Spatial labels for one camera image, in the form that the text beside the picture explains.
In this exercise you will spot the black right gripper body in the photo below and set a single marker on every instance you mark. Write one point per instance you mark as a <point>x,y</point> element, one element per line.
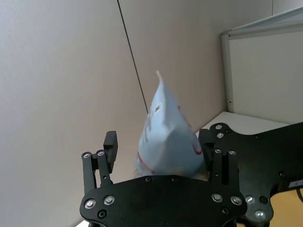
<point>265,160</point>

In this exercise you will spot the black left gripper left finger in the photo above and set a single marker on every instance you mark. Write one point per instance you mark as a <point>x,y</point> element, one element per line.
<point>107,163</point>

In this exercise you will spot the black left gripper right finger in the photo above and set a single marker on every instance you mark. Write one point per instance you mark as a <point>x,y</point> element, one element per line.
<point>225,165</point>

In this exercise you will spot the pale blue plastic bag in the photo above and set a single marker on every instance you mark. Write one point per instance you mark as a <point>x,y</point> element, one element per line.
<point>165,132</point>

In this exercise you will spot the white framed partition panel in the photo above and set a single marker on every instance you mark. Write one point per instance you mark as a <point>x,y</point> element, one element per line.
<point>260,71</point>

